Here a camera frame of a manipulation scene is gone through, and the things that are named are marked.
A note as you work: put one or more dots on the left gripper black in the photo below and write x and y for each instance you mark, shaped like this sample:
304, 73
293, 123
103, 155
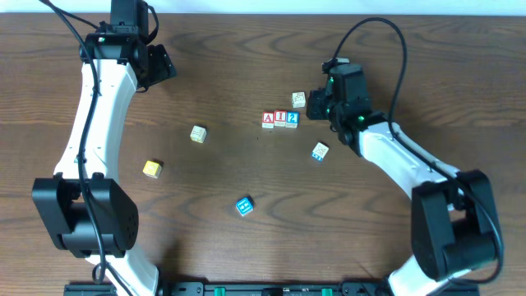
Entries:
163, 63

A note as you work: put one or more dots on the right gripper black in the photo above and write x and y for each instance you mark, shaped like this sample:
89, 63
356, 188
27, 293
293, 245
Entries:
316, 106

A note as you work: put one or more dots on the white picture block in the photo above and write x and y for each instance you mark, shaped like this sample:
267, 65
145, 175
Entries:
298, 100

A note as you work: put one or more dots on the blue number 2 block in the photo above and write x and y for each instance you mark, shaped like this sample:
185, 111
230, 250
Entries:
292, 120

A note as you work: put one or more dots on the red letter I block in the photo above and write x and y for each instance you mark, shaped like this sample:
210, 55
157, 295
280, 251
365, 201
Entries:
280, 118

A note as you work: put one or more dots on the red letter A block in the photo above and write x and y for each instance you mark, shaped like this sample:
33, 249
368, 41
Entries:
268, 120

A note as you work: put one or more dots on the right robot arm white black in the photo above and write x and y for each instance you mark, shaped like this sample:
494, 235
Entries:
454, 224

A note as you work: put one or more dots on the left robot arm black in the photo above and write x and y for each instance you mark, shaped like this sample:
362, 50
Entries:
82, 205

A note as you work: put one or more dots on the white block blue edge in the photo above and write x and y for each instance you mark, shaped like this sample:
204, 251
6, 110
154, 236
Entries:
320, 151

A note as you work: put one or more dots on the cream plain block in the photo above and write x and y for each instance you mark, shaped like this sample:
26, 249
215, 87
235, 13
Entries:
198, 134

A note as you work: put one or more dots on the blue letter H block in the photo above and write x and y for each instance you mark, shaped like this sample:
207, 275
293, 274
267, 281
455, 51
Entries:
244, 206

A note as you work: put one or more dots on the yellow block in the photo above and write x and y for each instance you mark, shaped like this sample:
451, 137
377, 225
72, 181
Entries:
152, 168

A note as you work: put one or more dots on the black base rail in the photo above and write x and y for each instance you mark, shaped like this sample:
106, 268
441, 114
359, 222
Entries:
348, 288

